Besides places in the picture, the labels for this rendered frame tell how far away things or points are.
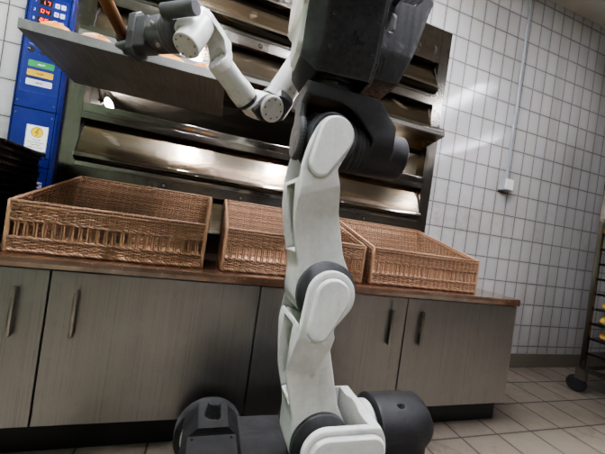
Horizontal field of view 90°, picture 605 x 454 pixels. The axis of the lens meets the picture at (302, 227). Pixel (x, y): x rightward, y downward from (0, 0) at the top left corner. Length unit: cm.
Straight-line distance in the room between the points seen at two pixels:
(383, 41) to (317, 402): 82
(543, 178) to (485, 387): 162
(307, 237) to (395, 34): 48
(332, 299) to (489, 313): 107
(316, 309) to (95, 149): 128
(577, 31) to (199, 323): 318
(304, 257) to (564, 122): 258
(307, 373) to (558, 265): 246
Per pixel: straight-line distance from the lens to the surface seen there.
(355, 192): 176
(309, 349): 70
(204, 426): 99
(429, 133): 191
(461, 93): 233
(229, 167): 158
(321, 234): 68
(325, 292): 65
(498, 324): 168
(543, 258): 282
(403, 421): 93
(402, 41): 80
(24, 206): 118
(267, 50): 180
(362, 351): 127
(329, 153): 66
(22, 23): 124
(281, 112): 98
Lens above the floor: 77
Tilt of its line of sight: level
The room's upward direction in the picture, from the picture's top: 8 degrees clockwise
